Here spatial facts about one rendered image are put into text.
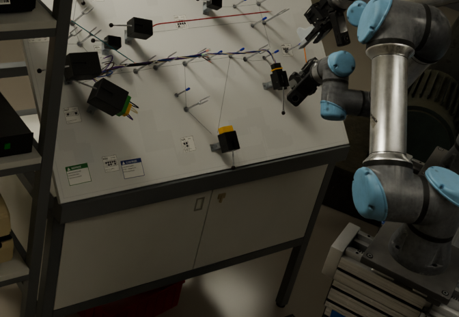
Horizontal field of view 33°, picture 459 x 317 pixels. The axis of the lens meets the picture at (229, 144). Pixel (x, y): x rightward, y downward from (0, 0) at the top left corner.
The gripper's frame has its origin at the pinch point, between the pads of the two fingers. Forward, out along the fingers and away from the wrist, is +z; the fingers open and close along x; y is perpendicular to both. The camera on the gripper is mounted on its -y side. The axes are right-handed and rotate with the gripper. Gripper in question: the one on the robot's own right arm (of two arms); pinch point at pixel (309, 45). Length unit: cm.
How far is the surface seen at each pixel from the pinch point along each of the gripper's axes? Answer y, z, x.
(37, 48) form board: 38, 21, 77
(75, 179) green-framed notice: 1, 35, 83
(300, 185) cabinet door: -31, 50, -9
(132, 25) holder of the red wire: 31, 10, 51
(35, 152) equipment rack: 7, 21, 98
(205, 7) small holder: 32.7, 13.2, 14.4
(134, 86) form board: 18, 25, 52
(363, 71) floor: 43, 177, -272
